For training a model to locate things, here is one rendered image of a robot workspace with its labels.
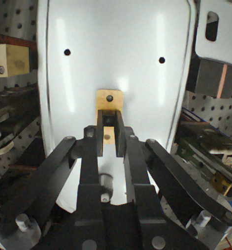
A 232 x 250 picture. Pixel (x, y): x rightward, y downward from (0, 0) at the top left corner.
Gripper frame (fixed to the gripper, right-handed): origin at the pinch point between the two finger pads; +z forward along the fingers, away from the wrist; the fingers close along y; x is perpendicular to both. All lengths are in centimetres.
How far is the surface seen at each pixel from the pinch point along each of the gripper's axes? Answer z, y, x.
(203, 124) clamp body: 11.8, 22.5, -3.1
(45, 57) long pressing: 4.4, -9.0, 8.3
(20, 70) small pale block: 1.0, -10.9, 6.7
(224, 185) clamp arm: -5.2, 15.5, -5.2
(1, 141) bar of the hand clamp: -2.1, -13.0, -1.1
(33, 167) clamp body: 9.4, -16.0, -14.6
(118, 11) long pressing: 4.8, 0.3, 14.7
